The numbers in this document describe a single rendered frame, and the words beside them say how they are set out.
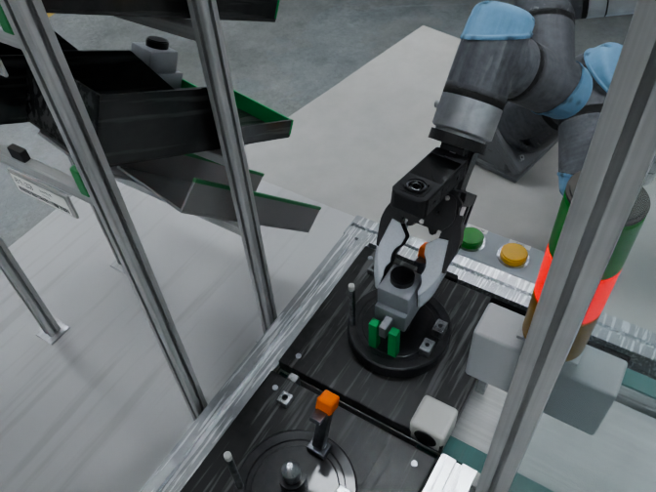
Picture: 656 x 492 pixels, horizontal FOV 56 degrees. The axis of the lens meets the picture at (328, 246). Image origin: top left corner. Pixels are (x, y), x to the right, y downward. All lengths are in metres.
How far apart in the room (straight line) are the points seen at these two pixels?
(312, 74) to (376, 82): 1.66
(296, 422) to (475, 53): 0.49
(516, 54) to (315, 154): 0.64
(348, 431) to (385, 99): 0.87
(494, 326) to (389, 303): 0.25
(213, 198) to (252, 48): 2.68
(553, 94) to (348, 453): 0.50
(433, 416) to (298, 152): 0.71
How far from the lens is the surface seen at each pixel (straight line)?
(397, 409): 0.81
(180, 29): 0.66
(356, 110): 1.42
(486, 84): 0.75
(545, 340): 0.48
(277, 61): 3.28
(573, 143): 1.09
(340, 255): 0.96
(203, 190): 0.75
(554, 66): 0.81
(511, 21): 0.76
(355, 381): 0.82
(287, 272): 1.08
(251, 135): 0.76
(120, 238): 0.61
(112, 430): 0.98
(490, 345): 0.55
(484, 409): 0.88
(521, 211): 1.20
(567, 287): 0.43
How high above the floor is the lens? 1.69
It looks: 48 degrees down
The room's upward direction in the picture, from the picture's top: 4 degrees counter-clockwise
